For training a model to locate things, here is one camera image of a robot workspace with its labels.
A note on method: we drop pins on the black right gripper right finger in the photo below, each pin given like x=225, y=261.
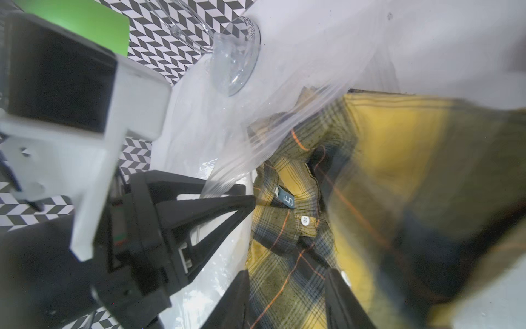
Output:
x=343, y=310

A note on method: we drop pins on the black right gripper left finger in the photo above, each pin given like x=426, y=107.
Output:
x=232, y=310

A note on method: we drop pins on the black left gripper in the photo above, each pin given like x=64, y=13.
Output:
x=149, y=245

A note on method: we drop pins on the yellow plaid shirt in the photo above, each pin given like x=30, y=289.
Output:
x=416, y=202

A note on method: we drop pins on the clear plastic vacuum bag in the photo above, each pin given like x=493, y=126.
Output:
x=314, y=52

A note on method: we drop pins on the metal glass holder stand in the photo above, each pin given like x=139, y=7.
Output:
x=235, y=50

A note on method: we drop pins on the green plastic wine glass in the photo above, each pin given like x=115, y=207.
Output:
x=86, y=18

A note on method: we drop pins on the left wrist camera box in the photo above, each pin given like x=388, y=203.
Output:
x=69, y=104

